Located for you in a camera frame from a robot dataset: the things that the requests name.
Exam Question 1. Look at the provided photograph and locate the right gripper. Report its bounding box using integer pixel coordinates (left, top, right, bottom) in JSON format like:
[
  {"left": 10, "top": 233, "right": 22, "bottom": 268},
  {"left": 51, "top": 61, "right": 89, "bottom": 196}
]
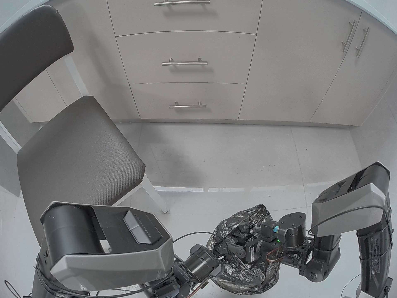
[{"left": 235, "top": 239, "right": 283, "bottom": 263}]

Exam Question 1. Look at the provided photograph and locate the black plastic bag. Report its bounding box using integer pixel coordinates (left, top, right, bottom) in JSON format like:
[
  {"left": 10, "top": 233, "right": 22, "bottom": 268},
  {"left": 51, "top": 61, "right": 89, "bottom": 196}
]
[{"left": 206, "top": 204, "right": 281, "bottom": 298}]

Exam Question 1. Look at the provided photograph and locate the dark grey padded chair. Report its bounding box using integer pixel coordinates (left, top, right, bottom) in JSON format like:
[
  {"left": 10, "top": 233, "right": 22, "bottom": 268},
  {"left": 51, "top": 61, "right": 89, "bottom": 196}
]
[{"left": 0, "top": 5, "right": 170, "bottom": 248}]

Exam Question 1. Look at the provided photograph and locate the beige cabinet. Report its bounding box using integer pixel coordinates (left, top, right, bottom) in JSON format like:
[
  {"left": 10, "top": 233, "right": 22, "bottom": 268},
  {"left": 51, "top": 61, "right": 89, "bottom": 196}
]
[{"left": 0, "top": 0, "right": 397, "bottom": 127}]

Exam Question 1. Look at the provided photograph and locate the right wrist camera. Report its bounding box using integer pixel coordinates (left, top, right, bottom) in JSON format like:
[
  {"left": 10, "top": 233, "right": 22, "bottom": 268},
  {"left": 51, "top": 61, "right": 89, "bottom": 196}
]
[{"left": 254, "top": 221, "right": 281, "bottom": 240}]

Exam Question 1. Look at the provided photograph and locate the black cable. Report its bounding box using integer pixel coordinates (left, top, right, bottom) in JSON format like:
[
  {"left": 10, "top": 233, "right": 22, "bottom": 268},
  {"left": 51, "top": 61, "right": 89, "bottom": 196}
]
[
  {"left": 171, "top": 231, "right": 227, "bottom": 248},
  {"left": 306, "top": 206, "right": 386, "bottom": 233}
]

